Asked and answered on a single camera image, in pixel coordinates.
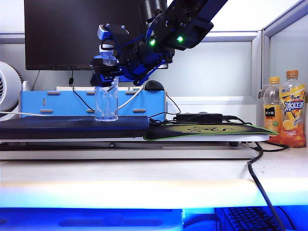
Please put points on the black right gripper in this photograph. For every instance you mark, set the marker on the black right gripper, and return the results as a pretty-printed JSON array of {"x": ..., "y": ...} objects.
[{"x": 142, "y": 56}]

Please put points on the clear mineral water bottle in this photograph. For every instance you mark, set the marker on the clear mineral water bottle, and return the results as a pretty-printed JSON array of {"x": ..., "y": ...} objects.
[{"x": 106, "y": 106}]

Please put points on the dark blue closed laptop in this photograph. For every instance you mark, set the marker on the dark blue closed laptop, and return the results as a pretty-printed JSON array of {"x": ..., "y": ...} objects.
[{"x": 60, "y": 126}]

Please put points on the small orange juice bottle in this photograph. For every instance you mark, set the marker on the small orange juice bottle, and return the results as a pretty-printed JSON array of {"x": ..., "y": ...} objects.
[{"x": 271, "y": 113}]

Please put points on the yellow iced tea bottle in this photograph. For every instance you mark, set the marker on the yellow iced tea bottle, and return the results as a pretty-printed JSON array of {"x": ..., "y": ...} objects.
[{"x": 292, "y": 115}]

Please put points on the white monitor base board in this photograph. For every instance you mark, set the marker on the white monitor base board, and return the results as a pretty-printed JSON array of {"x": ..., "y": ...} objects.
[{"x": 72, "y": 88}]

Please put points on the black computer mouse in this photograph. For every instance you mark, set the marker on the black computer mouse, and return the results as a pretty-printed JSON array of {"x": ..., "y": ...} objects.
[{"x": 154, "y": 86}]

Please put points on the blue wooden desk organizer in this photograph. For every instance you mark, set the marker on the blue wooden desk organizer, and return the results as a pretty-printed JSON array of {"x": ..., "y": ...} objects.
[{"x": 62, "y": 102}]

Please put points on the black computer monitor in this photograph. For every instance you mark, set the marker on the black computer monitor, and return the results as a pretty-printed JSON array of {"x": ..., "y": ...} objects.
[{"x": 60, "y": 36}]

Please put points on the white desk riser platform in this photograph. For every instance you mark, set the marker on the white desk riser platform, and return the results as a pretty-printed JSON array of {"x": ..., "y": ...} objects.
[{"x": 134, "y": 154}]

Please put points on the black power adapter brick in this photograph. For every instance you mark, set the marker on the black power adapter brick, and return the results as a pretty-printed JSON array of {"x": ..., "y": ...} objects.
[{"x": 197, "y": 118}]

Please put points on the white round desk fan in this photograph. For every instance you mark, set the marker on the white round desk fan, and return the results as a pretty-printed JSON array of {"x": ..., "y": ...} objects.
[{"x": 8, "y": 91}]

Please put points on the black green-edged mouse pad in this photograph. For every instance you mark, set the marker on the black green-edged mouse pad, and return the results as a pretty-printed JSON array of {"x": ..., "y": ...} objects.
[{"x": 207, "y": 131}]

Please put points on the blue plastic panel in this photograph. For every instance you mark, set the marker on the blue plastic panel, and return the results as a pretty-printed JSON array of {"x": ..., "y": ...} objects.
[{"x": 91, "y": 220}]

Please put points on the black keyboard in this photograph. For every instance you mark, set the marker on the black keyboard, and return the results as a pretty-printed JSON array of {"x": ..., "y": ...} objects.
[{"x": 247, "y": 219}]

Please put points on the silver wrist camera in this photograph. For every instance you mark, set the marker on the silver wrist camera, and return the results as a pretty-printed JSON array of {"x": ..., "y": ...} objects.
[{"x": 104, "y": 36}]

